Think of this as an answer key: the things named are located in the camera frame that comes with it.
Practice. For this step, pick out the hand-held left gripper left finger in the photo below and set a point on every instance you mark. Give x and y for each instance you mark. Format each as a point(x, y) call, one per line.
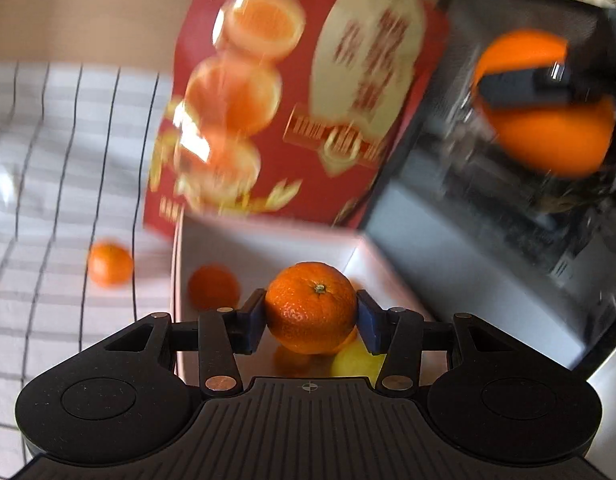
point(252, 321)

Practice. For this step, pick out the white checked cloth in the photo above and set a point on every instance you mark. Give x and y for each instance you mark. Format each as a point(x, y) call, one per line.
point(37, 160)

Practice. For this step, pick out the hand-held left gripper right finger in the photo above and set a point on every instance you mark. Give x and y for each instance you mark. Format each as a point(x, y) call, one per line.
point(368, 322)

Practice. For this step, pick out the red printed cardboard box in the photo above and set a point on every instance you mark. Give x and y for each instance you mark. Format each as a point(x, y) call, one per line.
point(298, 110)

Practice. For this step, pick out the dark glossy monitor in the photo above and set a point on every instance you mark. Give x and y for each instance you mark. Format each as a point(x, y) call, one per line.
point(488, 200)

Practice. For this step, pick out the large orange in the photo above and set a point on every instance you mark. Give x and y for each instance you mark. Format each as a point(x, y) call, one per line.
point(553, 135)

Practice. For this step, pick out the yellow fruit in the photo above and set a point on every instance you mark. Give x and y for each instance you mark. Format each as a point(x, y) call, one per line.
point(355, 365)

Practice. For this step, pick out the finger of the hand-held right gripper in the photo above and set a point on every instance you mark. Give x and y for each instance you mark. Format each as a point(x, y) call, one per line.
point(518, 84)

